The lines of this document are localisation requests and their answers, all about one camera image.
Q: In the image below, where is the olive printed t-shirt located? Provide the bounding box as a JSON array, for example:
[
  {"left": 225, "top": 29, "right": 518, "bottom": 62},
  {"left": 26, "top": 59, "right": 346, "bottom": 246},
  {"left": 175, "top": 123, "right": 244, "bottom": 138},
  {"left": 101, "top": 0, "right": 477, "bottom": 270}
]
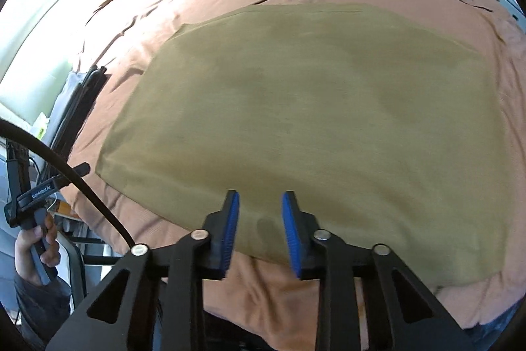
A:
[{"left": 95, "top": 2, "right": 508, "bottom": 286}]

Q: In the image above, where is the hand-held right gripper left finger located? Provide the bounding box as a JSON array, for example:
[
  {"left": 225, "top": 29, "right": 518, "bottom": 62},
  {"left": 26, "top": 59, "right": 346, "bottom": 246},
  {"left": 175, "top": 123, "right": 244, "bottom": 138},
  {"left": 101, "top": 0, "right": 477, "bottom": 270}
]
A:
[{"left": 45, "top": 190, "right": 241, "bottom": 351}]

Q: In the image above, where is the person's left forearm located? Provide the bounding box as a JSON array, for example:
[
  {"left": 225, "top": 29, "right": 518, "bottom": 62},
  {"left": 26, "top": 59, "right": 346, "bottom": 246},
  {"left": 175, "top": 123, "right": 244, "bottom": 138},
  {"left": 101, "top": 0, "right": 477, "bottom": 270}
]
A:
[{"left": 12, "top": 275, "right": 73, "bottom": 349}]

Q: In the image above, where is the cream leather headboard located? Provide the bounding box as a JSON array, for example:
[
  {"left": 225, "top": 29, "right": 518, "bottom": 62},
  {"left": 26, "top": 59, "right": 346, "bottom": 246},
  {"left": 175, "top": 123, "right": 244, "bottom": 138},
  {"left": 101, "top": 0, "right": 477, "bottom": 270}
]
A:
[{"left": 0, "top": 0, "right": 173, "bottom": 121}]

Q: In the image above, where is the person's left hand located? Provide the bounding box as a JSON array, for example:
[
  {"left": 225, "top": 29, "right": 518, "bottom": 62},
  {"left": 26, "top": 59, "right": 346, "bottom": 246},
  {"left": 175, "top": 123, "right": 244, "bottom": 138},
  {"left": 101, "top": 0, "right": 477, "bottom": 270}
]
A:
[{"left": 14, "top": 213, "right": 61, "bottom": 287}]

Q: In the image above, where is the thick black gripper cable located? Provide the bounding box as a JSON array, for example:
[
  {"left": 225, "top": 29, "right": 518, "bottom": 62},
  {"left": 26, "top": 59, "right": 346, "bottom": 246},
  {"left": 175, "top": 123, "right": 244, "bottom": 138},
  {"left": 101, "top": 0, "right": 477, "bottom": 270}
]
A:
[{"left": 0, "top": 118, "right": 137, "bottom": 250}]

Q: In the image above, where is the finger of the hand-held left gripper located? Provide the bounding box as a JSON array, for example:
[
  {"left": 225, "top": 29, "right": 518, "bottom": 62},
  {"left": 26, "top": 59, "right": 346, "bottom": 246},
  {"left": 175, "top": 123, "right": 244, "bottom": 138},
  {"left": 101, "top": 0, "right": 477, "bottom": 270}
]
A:
[{"left": 53, "top": 163, "right": 90, "bottom": 187}]

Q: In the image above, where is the folded grey clothes stack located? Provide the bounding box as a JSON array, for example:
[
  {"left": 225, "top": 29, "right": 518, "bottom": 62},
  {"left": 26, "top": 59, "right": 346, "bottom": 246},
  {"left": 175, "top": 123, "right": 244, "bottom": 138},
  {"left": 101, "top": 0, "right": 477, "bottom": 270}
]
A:
[{"left": 51, "top": 65, "right": 108, "bottom": 163}]

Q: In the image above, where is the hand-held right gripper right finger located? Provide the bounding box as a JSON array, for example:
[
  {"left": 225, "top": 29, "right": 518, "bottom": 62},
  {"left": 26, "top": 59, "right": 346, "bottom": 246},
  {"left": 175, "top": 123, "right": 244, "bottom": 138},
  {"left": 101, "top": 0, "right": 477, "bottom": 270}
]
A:
[{"left": 280, "top": 190, "right": 477, "bottom": 351}]

